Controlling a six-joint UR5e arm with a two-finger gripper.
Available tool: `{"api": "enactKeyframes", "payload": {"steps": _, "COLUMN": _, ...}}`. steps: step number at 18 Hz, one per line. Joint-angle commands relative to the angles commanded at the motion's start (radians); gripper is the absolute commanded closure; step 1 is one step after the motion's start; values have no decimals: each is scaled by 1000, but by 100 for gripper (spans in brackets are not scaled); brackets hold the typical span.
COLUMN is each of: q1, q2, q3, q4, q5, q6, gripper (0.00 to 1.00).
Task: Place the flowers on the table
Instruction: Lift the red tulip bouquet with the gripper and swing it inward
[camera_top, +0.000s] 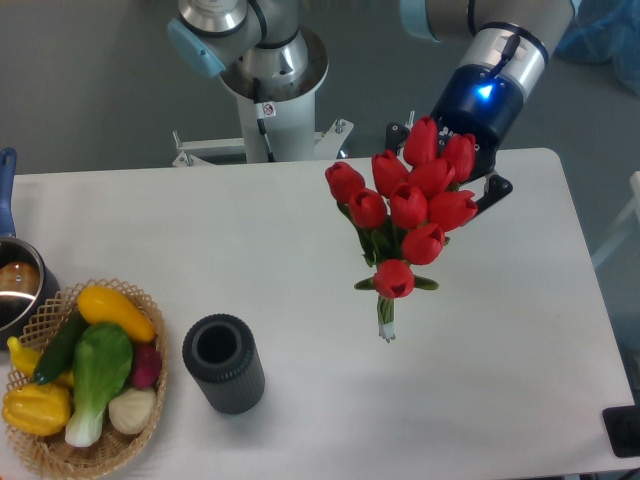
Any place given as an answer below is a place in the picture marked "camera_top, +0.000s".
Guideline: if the dark grey ribbed vase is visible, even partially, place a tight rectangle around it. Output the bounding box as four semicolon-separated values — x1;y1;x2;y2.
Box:
182;313;266;415

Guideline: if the red tulip bouquet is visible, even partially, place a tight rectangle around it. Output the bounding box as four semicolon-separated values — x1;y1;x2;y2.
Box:
325;116;479;342

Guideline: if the blue plastic bag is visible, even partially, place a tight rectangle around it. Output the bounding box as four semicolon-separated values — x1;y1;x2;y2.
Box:
555;0;639;96

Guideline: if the green bok choy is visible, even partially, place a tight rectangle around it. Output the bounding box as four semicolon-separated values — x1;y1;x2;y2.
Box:
65;322;133;448

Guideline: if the white frame at right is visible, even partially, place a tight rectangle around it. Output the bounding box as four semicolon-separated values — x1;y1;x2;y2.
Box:
591;171;639;269

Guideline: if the small yellow gourd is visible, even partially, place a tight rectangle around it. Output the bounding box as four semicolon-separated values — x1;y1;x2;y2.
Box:
7;336;74;389

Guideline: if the woven wicker basket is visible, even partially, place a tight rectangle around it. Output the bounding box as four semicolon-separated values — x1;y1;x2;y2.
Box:
5;279;169;479

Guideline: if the blue handled saucepan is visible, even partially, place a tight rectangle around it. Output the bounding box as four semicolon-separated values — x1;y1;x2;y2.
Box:
1;147;59;351

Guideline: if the yellow bell pepper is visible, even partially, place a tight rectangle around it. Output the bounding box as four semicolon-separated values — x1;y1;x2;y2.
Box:
1;383;71;437

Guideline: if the black cable on pedestal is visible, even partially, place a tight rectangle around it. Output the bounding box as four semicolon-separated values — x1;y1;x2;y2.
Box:
252;78;276;163

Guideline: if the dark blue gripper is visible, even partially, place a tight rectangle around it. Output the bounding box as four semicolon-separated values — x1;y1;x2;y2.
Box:
385;67;524;219

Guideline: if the dark green cucumber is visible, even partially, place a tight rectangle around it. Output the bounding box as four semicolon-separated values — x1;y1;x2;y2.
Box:
32;310;89;385

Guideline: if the black device at edge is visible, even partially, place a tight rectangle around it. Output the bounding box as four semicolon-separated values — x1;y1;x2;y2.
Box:
602;405;639;458

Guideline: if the white garlic bulb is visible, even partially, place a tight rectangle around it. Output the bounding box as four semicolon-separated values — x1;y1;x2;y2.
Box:
108;388;156;435

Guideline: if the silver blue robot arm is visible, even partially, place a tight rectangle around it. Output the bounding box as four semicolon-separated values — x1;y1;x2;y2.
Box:
167;1;580;210

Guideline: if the yellow squash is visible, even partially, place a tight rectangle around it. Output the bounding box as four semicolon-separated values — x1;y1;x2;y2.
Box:
77;285;156;343

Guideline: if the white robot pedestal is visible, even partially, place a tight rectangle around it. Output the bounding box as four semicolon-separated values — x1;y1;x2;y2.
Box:
171;74;355;168

